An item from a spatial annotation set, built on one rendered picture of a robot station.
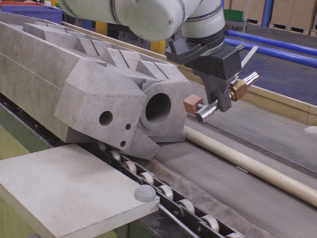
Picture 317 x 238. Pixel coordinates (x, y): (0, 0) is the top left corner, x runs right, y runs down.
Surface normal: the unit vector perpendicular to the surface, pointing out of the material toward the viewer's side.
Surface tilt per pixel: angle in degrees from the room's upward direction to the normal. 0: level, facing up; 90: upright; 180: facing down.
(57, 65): 80
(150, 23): 110
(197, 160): 0
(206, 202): 49
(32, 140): 90
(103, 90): 38
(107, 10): 118
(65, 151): 0
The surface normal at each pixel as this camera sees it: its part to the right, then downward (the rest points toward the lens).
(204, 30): 0.02, 0.58
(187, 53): 0.29, 0.50
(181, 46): -0.25, -0.78
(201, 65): -0.74, 0.53
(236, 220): -0.51, -0.47
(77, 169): 0.09, -0.94
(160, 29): -0.34, 0.68
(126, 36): -0.78, 0.14
